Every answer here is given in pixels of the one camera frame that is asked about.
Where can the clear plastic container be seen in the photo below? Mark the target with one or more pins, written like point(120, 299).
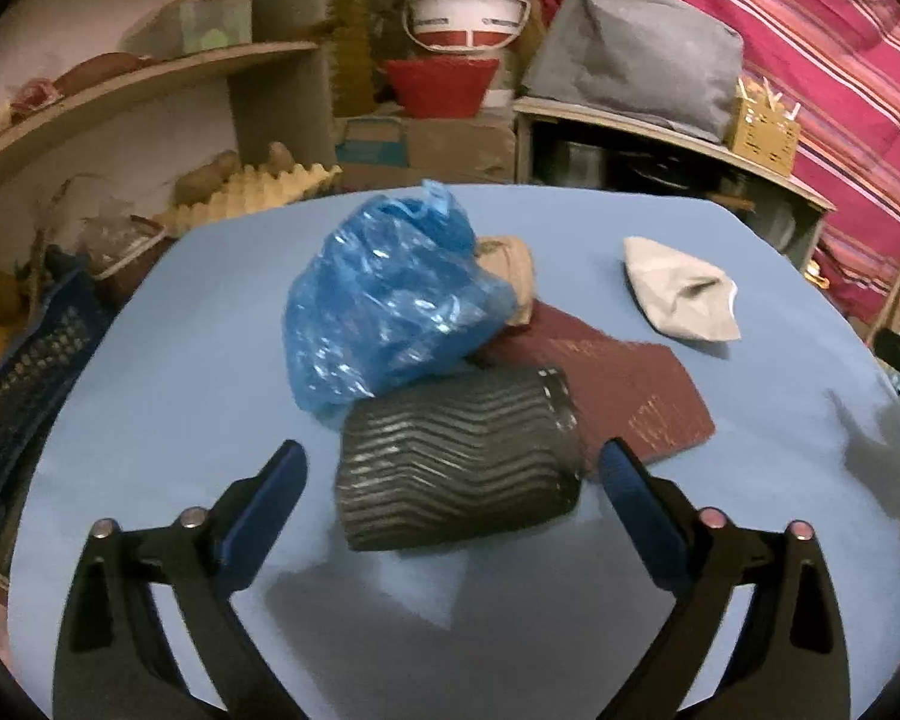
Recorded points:
point(195, 22)

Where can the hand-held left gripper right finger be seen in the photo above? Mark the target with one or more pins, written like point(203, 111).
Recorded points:
point(641, 517)

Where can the yellow oil bottle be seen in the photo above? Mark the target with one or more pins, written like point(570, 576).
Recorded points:
point(352, 45)

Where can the silver grey wrapper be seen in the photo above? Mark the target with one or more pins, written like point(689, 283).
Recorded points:
point(675, 292)

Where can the yellow chopstick holder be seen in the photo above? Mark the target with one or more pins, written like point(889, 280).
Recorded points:
point(765, 127)

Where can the blue tablecloth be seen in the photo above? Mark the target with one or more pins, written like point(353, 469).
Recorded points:
point(195, 360)

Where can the white plastic bucket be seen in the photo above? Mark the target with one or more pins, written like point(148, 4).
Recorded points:
point(465, 11)

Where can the dark blue plastic crate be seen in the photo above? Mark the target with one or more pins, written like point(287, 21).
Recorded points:
point(37, 367)

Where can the wooden shelf unit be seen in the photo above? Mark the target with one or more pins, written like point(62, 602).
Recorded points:
point(157, 79)

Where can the red mesh bag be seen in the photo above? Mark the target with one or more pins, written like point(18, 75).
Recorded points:
point(0, 116)
point(97, 67)

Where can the red plastic bowl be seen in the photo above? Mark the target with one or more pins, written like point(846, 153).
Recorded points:
point(442, 86)

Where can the pink striped cloth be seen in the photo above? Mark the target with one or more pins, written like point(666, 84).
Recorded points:
point(832, 52)

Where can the cardboard box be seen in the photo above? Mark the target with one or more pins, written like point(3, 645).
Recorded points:
point(450, 150)

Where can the black wavy pattern packet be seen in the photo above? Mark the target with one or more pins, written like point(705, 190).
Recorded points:
point(450, 465)

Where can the dark red packet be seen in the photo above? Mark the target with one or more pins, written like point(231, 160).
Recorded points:
point(630, 382)

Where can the yellow egg tray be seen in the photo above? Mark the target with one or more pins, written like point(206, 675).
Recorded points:
point(262, 191)

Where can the blue plastic bag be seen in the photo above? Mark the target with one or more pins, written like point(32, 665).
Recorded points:
point(375, 307)

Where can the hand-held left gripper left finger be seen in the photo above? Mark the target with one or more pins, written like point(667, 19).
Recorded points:
point(266, 517)

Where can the grey fabric cover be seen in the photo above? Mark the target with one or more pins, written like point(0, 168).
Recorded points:
point(630, 60)

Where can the wooden cabinet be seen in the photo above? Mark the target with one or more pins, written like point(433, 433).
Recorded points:
point(645, 139)

